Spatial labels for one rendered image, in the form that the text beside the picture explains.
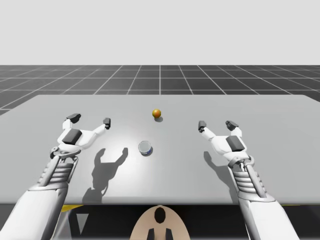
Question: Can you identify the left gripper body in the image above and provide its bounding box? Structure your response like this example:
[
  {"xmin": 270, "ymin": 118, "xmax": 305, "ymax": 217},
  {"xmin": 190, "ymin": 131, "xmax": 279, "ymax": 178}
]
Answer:
[{"xmin": 56, "ymin": 127, "xmax": 99, "ymax": 154}]

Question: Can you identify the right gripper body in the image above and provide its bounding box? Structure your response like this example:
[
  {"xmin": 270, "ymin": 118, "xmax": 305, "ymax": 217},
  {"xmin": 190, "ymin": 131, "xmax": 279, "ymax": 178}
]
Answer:
[{"xmin": 208, "ymin": 134, "xmax": 251, "ymax": 162}]

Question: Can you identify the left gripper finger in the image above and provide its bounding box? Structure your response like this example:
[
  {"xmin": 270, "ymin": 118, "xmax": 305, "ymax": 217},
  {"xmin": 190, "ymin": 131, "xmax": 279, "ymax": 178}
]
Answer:
[
  {"xmin": 61, "ymin": 113, "xmax": 82, "ymax": 130},
  {"xmin": 91, "ymin": 117, "xmax": 112, "ymax": 138}
]

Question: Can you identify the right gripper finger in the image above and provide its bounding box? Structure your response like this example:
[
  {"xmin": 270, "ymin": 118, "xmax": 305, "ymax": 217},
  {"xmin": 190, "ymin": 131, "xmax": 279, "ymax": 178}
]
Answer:
[
  {"xmin": 224, "ymin": 119, "xmax": 244, "ymax": 138},
  {"xmin": 197, "ymin": 120, "xmax": 217, "ymax": 142}
]

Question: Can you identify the blue flat can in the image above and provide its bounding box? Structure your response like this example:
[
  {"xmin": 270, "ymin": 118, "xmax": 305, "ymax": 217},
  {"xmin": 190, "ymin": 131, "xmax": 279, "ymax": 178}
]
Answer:
[{"xmin": 137, "ymin": 140, "xmax": 154, "ymax": 157}]

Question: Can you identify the tan robot part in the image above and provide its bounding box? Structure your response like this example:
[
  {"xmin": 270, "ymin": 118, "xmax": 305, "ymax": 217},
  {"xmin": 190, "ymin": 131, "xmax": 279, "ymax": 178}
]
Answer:
[{"xmin": 129, "ymin": 204, "xmax": 192, "ymax": 240}]

